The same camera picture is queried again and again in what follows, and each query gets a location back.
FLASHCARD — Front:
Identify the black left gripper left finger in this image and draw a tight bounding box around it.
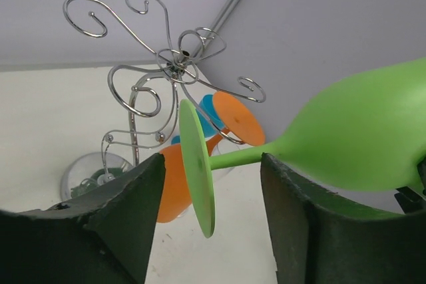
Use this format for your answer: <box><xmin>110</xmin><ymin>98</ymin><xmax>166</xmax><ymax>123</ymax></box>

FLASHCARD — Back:
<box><xmin>1</xmin><ymin>154</ymin><xmax>166</xmax><ymax>283</ymax></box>

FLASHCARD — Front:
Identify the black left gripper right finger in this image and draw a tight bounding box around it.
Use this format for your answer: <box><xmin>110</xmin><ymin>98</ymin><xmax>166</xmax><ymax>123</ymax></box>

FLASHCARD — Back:
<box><xmin>260</xmin><ymin>154</ymin><xmax>425</xmax><ymax>284</ymax></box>

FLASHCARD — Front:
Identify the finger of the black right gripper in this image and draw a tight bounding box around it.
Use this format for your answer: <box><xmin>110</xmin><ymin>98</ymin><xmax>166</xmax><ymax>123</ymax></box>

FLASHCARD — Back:
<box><xmin>394</xmin><ymin>158</ymin><xmax>425</xmax><ymax>213</ymax></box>

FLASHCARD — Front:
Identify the green wine glass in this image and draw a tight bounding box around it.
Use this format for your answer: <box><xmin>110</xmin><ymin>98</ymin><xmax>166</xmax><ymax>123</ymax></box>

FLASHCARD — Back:
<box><xmin>179</xmin><ymin>58</ymin><xmax>425</xmax><ymax>237</ymax></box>

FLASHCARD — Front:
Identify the orange plastic wine glass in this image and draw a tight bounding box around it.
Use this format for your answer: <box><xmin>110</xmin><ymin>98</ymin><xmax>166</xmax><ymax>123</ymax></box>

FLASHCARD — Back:
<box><xmin>156</xmin><ymin>92</ymin><xmax>265</xmax><ymax>223</ymax></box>

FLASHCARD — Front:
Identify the chrome wine glass rack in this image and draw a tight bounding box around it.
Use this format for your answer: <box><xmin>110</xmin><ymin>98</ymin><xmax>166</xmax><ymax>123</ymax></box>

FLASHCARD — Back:
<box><xmin>59</xmin><ymin>0</ymin><xmax>267</xmax><ymax>205</ymax></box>

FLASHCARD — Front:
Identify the blue plastic wine glass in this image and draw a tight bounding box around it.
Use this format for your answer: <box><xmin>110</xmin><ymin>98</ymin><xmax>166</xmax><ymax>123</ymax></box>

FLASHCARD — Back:
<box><xmin>170</xmin><ymin>94</ymin><xmax>224</xmax><ymax>145</ymax></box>

